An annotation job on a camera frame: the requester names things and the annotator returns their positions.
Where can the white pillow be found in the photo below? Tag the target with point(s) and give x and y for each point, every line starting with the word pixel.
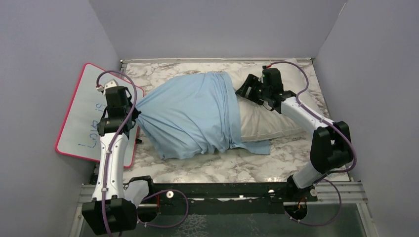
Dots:
pixel 258 123

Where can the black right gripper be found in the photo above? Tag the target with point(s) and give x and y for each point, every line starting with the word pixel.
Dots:
pixel 253 83

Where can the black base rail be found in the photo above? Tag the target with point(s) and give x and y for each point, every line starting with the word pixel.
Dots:
pixel 220 198

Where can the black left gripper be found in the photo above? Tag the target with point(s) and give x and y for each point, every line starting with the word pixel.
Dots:
pixel 135 113

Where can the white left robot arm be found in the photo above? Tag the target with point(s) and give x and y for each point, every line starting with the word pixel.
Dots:
pixel 110 210

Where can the aluminium table edge frame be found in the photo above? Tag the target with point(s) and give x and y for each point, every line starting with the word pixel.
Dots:
pixel 124 62

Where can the pink framed whiteboard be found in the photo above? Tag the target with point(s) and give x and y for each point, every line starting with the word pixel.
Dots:
pixel 79 136

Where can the light blue pillowcase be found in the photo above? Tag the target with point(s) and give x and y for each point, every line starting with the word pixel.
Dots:
pixel 194 114

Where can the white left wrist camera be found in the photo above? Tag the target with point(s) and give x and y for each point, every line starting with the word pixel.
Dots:
pixel 110 84

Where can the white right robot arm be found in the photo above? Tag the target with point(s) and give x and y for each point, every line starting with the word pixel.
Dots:
pixel 331 146

